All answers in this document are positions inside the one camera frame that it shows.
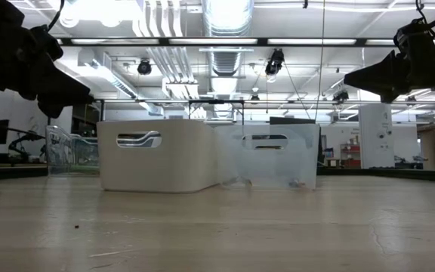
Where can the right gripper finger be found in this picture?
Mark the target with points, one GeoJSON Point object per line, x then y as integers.
{"type": "Point", "coordinates": [383, 73]}

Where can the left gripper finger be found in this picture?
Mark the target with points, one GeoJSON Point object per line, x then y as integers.
{"type": "Point", "coordinates": [66, 90]}

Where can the white plastic bin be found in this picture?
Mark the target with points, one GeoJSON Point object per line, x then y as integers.
{"type": "Point", "coordinates": [164, 170]}

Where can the frosted translucent plastic bin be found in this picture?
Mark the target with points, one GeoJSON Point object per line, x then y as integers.
{"type": "Point", "coordinates": [278, 166]}

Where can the white pillar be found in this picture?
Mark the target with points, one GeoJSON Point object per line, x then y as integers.
{"type": "Point", "coordinates": [376, 132]}

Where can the clear plastic bin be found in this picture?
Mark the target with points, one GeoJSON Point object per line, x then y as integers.
{"type": "Point", "coordinates": [70, 155]}

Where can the black ceiling spotlight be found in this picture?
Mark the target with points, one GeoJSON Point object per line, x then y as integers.
{"type": "Point", "coordinates": [144, 67]}

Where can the red storage shelf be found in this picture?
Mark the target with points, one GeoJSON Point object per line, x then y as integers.
{"type": "Point", "coordinates": [351, 156]}

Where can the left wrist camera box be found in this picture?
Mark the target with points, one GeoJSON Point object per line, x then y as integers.
{"type": "Point", "coordinates": [47, 43]}

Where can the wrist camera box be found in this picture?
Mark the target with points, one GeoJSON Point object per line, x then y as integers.
{"type": "Point", "coordinates": [47, 43]}
{"type": "Point", "coordinates": [414, 36]}

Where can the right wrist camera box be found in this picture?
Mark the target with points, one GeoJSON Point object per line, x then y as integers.
{"type": "Point", "coordinates": [414, 36]}

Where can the black hanging camera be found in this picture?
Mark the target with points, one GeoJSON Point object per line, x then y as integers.
{"type": "Point", "coordinates": [276, 60]}

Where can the silver ventilation duct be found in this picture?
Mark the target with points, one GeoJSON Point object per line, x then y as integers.
{"type": "Point", "coordinates": [227, 62]}

